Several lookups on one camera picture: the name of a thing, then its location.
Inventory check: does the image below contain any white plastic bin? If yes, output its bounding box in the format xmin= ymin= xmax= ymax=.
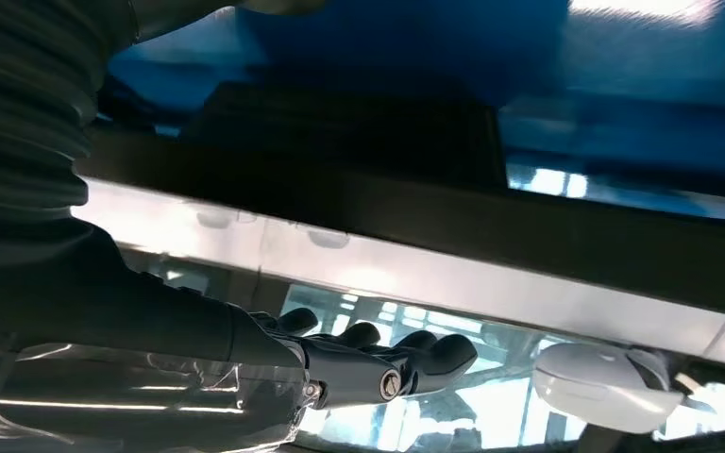
xmin=71 ymin=177 xmax=725 ymax=375

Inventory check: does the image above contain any blue steel shelf rack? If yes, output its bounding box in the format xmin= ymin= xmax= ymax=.
xmin=96 ymin=0 xmax=725 ymax=221

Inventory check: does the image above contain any white rounded device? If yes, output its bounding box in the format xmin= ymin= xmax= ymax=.
xmin=532 ymin=342 xmax=686 ymax=435

